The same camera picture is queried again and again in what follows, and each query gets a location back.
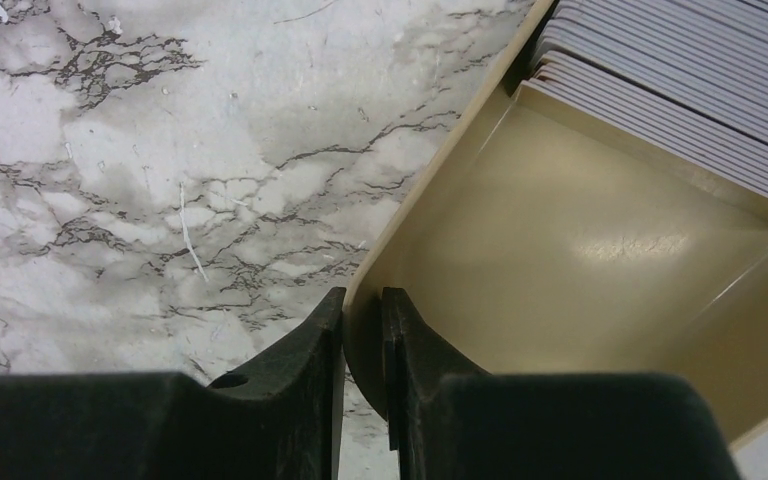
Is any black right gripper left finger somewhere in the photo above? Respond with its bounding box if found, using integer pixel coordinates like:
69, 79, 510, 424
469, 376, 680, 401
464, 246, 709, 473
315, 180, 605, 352
0, 288, 345, 479

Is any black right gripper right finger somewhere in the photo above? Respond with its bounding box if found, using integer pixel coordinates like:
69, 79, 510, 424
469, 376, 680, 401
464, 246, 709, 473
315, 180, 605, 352
381, 288, 740, 479

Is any beige oval card tray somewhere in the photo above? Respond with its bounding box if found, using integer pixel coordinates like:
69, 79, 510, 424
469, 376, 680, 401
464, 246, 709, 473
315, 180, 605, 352
345, 1, 768, 448

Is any white credit card stack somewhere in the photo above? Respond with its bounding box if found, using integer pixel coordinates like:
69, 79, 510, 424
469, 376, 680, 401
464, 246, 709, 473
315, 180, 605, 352
528, 1, 768, 198

